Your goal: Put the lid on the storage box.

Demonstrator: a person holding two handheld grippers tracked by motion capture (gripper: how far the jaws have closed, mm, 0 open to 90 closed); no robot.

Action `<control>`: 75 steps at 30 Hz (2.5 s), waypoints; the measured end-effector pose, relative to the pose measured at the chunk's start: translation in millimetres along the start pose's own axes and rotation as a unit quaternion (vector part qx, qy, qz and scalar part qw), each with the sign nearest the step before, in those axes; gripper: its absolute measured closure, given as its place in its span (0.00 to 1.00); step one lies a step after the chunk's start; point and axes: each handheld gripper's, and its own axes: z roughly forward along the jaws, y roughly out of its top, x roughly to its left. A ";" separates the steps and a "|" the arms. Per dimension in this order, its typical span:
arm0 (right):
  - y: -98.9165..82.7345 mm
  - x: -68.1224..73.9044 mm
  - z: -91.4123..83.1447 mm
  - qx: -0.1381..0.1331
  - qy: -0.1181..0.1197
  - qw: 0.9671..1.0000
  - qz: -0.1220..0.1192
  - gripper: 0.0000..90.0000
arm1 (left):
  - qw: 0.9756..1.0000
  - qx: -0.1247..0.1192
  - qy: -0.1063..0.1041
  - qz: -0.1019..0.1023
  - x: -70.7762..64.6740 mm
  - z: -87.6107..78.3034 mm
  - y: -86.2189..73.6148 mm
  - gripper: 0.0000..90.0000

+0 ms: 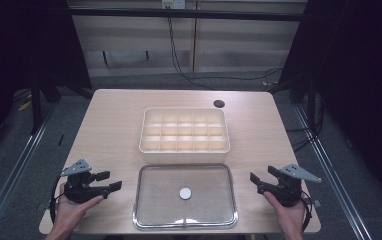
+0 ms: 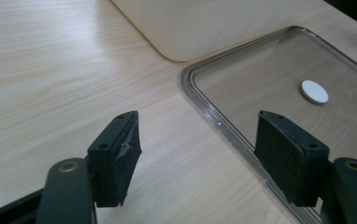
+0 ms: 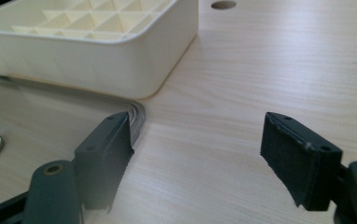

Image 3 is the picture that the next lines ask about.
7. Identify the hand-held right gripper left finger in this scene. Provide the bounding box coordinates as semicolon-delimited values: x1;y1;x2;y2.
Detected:
22;111;136;224

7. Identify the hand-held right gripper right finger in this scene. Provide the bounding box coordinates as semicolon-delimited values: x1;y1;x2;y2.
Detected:
259;111;357;224

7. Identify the clear plastic lid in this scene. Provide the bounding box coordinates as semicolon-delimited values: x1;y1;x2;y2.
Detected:
0;75;147;216

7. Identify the cream plastic grid tray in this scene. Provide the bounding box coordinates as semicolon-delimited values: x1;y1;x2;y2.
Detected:
0;0;200;100

